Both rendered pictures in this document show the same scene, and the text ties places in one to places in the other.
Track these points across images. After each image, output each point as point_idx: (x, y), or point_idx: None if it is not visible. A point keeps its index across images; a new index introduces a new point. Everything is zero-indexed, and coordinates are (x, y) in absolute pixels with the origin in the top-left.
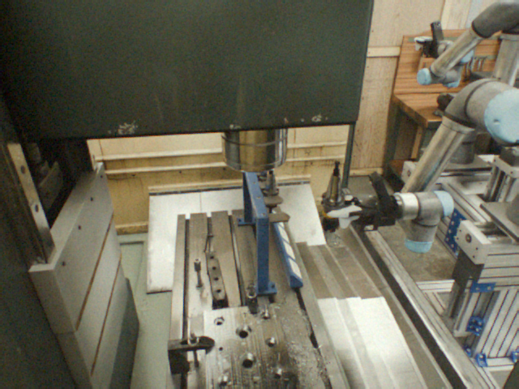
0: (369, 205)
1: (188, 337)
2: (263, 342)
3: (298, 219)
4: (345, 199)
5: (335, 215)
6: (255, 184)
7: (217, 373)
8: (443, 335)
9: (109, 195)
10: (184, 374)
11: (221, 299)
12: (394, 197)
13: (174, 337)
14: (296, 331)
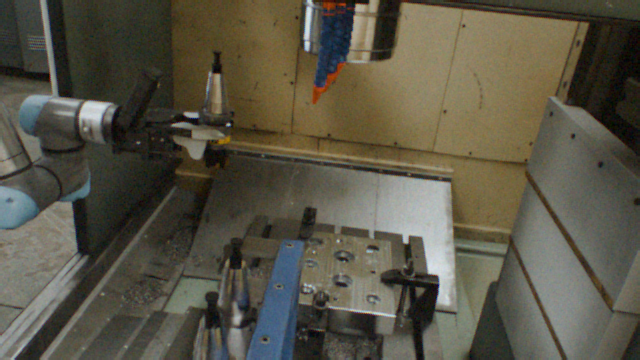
0: (169, 110)
1: (413, 348)
2: (320, 265)
3: None
4: (188, 123)
5: None
6: (263, 332)
7: (378, 254)
8: (29, 318)
9: (626, 267)
10: (413, 325)
11: (364, 345)
12: (118, 106)
13: (434, 352)
14: (257, 316)
